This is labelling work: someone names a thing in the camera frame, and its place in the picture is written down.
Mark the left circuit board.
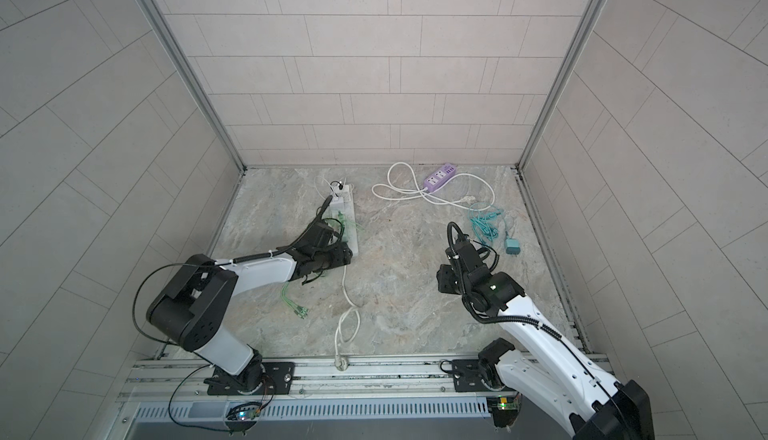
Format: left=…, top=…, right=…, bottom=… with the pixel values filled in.
left=226, top=401, right=262, bottom=422

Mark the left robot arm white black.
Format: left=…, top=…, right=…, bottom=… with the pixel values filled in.
left=146, top=217, right=353, bottom=396

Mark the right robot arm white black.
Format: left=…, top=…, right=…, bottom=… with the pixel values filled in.
left=436, top=232, right=655, bottom=439

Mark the white power strip cord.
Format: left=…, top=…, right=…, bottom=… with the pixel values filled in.
left=333, top=262, right=362, bottom=372

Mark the purple power strip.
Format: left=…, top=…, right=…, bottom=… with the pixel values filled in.
left=422, top=163, right=457, bottom=193

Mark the white multicolour power strip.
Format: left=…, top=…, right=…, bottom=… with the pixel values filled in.
left=327, top=184, right=359, bottom=256

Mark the circuit board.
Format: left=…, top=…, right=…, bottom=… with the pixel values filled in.
left=226, top=401, right=262, bottom=422
left=486, top=396, right=520, bottom=429

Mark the teal charger plug right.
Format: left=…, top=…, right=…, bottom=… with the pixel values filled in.
left=504, top=237, right=521, bottom=255

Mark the teal cable bundle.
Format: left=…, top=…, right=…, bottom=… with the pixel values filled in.
left=469, top=208, right=506, bottom=246

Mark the right circuit board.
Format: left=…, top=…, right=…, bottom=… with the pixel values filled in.
left=486, top=396, right=520, bottom=429

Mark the aluminium mounting rail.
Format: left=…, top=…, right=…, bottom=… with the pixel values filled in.
left=116, top=352, right=622, bottom=420

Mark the white purple strip cord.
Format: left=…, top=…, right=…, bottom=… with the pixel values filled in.
left=371, top=161, right=497, bottom=212

